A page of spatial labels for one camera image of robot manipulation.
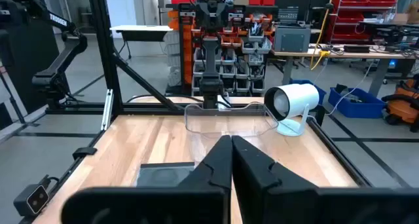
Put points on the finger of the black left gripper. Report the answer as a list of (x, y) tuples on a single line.
[(220, 16), (204, 16)]

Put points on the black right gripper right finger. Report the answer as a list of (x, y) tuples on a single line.
[(278, 201)]

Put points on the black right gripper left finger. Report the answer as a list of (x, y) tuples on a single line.
[(196, 204)]

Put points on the clear jewel case black tray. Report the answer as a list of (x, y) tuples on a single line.
[(157, 176)]

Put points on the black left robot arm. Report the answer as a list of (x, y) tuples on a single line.
[(210, 63)]

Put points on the black background robot arm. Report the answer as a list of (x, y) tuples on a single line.
[(54, 70)]

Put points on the white-top folding table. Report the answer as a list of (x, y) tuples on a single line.
[(140, 29)]

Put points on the rack of small parts bins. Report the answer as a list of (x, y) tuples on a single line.
[(252, 53)]

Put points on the black ribbed device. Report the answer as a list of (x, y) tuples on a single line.
[(288, 16)]

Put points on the gray metal box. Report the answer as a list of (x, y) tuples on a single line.
[(291, 39)]

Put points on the clear plastic bin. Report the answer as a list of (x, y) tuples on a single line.
[(229, 120)]

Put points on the white spot lamp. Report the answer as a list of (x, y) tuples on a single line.
[(294, 99)]

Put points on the flat black box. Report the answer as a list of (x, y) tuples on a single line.
[(356, 49)]

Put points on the wooden desk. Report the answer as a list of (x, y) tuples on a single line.
[(360, 55)]

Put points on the orange shop vacuum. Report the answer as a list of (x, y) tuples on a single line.
[(404, 109)]

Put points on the black equipment rig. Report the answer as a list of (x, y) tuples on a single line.
[(389, 30)]

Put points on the small cardboard box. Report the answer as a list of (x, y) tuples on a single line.
[(400, 18)]

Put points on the black aluminium table frame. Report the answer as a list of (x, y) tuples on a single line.
[(101, 53)]

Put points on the black rail clip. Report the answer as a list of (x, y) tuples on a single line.
[(84, 152)]

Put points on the silver aluminium bracket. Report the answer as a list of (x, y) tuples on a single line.
[(107, 109)]

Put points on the small black camera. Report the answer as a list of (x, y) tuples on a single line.
[(32, 199)]

